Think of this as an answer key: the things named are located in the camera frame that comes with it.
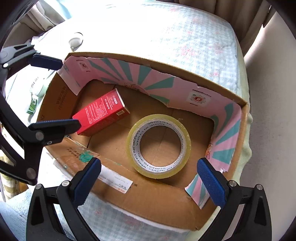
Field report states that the red carton box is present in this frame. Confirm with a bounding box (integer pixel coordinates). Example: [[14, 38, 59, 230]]
[[72, 88, 130, 137]]

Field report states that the clear packing tape roll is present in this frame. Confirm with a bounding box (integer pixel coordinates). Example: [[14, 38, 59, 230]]
[[126, 114, 191, 179]]

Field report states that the open cardboard box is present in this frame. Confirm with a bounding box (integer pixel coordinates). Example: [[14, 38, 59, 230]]
[[38, 52, 249, 231]]

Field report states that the small white cream jar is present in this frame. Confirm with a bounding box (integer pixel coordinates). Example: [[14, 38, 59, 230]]
[[68, 32, 84, 52]]

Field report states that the white pill bottle green label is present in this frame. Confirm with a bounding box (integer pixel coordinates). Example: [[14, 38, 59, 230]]
[[27, 70, 56, 115]]

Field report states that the checkered floral bed sheet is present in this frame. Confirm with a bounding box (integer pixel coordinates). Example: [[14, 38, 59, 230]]
[[0, 0, 254, 241]]

